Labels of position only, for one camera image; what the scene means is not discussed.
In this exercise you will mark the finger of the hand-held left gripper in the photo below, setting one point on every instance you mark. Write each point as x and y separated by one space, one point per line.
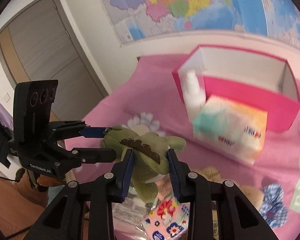
97 155
93 132

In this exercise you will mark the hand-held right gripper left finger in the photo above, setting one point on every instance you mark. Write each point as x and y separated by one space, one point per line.
128 172

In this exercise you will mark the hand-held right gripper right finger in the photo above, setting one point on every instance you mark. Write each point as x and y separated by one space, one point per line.
173 175

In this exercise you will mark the green plush crocodile toy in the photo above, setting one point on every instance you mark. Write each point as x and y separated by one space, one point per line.
150 142

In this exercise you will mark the pink floral packet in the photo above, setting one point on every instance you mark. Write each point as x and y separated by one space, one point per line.
165 220

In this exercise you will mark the brown plush bear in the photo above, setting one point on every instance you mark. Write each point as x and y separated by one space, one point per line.
250 195

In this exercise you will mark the pink cardboard box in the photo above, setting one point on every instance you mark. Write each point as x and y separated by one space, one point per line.
240 90

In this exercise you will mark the person's left hand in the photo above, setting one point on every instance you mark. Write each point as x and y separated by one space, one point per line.
46 181

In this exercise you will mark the purple cloth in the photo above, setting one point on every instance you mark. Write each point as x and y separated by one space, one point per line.
0 107

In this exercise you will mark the clear plastic packet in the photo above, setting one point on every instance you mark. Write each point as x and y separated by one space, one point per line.
127 217

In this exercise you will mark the grey blue cloth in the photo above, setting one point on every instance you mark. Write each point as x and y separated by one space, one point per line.
53 195

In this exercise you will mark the pastel tissue pack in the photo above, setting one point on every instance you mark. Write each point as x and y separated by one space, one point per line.
230 130

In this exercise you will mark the pink printed blanket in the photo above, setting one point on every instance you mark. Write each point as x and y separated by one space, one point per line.
152 85

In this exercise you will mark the white pump bottle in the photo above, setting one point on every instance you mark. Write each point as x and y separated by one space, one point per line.
193 95

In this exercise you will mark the grey wooden door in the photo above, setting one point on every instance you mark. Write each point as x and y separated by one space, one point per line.
47 42

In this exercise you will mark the white wall socket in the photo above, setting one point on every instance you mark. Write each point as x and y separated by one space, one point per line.
7 96

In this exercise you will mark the colourful wall map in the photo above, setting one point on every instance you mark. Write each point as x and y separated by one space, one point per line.
180 2

